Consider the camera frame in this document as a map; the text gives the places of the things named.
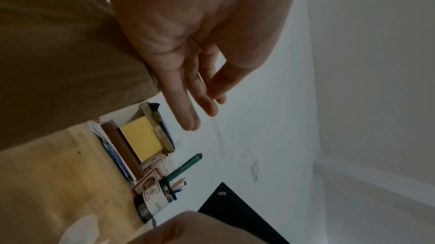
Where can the person's left hand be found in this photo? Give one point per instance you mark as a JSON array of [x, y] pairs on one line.
[[204, 9]]

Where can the person's right hand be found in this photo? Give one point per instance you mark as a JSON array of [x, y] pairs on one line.
[[193, 228]]

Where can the clear plastic strip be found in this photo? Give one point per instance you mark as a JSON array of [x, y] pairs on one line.
[[219, 135]]

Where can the blue pen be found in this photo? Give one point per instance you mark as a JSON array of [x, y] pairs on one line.
[[176, 191]]

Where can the black laptop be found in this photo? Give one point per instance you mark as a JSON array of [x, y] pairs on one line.
[[234, 216]]

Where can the orange pen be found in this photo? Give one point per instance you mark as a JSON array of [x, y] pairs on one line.
[[178, 183]]

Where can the black mesh pen holder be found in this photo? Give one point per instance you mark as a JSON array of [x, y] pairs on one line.
[[149, 205]]

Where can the green pen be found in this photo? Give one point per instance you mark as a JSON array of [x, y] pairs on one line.
[[185, 166]]

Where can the photo card with red edge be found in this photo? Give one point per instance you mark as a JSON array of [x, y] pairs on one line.
[[148, 183]]

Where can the yellow sticky note pad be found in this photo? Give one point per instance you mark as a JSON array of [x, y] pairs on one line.
[[142, 138]]

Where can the blue and white book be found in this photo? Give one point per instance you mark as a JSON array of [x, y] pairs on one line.
[[115, 157]]

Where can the cardboard box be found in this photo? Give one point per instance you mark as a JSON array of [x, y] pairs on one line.
[[159, 127]]

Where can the brown book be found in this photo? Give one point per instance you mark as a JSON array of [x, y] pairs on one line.
[[120, 146]]

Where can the olive brown garment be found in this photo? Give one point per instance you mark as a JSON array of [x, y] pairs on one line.
[[61, 57]]

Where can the white wall switch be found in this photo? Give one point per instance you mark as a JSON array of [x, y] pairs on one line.
[[255, 170]]

